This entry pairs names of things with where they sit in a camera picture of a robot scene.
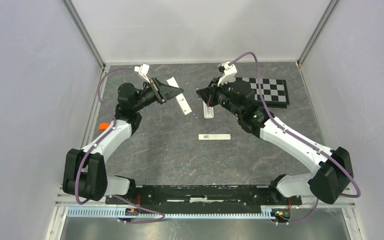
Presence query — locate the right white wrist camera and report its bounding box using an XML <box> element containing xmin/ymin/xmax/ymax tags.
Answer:
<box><xmin>217</xmin><ymin>61</ymin><xmax>238</xmax><ymax>87</ymax></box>

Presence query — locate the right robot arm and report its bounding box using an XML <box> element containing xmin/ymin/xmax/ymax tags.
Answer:
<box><xmin>196</xmin><ymin>78</ymin><xmax>354</xmax><ymax>205</ymax></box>

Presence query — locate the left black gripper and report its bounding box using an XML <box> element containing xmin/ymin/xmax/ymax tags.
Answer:
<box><xmin>132</xmin><ymin>76</ymin><xmax>184</xmax><ymax>112</ymax></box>

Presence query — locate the slotted cable duct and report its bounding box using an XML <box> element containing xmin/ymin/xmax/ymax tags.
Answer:
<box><xmin>67</xmin><ymin>206</ymin><xmax>285</xmax><ymax>221</ymax></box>

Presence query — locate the white remote control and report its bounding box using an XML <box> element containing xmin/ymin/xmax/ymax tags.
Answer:
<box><xmin>202</xmin><ymin>101</ymin><xmax>215</xmax><ymax>119</ymax></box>

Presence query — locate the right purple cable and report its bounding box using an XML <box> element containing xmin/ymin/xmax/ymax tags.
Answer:
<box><xmin>229</xmin><ymin>51</ymin><xmax>362</xmax><ymax>226</ymax></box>

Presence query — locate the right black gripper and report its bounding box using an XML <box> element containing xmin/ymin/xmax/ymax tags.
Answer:
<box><xmin>197</xmin><ymin>76</ymin><xmax>243</xmax><ymax>118</ymax></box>

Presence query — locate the purple cable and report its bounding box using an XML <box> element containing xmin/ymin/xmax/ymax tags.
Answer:
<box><xmin>229</xmin><ymin>51</ymin><xmax>362</xmax><ymax>226</ymax></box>
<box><xmin>74</xmin><ymin>67</ymin><xmax>166</xmax><ymax>226</ymax></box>

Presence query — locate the black white chessboard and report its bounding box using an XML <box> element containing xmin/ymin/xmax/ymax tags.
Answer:
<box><xmin>234</xmin><ymin>77</ymin><xmax>290</xmax><ymax>109</ymax></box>

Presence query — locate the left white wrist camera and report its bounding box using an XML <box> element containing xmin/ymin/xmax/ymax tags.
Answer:
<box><xmin>134</xmin><ymin>63</ymin><xmax>150</xmax><ymax>83</ymax></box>

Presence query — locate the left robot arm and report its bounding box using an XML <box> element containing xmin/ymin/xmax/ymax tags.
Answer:
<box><xmin>62</xmin><ymin>77</ymin><xmax>184</xmax><ymax>204</ymax></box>

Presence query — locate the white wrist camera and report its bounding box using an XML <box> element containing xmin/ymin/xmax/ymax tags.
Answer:
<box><xmin>217</xmin><ymin>61</ymin><xmax>238</xmax><ymax>87</ymax></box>
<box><xmin>134</xmin><ymin>63</ymin><xmax>150</xmax><ymax>83</ymax></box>

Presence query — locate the orange tape roll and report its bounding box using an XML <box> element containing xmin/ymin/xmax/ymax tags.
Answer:
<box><xmin>98</xmin><ymin>122</ymin><xmax>111</xmax><ymax>133</ymax></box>

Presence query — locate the white bar lid strip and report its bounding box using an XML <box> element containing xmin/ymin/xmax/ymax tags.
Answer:
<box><xmin>198</xmin><ymin>134</ymin><xmax>231</xmax><ymax>141</ymax></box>

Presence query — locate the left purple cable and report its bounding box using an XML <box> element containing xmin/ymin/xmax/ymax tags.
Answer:
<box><xmin>74</xmin><ymin>67</ymin><xmax>166</xmax><ymax>226</ymax></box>

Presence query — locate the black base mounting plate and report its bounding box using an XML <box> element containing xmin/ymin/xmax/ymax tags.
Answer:
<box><xmin>124</xmin><ymin>184</ymin><xmax>302</xmax><ymax>215</ymax></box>

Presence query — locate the long white plastic bar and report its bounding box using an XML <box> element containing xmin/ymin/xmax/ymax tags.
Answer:
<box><xmin>166</xmin><ymin>77</ymin><xmax>192</xmax><ymax>116</ymax></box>

